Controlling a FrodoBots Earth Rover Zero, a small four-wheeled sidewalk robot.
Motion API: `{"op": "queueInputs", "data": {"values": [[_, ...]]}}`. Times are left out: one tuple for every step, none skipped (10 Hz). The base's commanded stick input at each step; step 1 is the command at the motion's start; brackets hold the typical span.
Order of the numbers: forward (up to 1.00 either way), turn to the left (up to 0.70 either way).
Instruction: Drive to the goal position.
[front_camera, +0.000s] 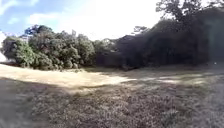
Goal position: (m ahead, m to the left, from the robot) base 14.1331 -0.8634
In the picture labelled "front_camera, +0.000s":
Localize dry mown grass field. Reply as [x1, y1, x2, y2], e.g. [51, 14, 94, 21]
[0, 63, 224, 128]

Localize dense green tree line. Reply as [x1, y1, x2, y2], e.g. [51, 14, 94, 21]
[0, 0, 224, 72]

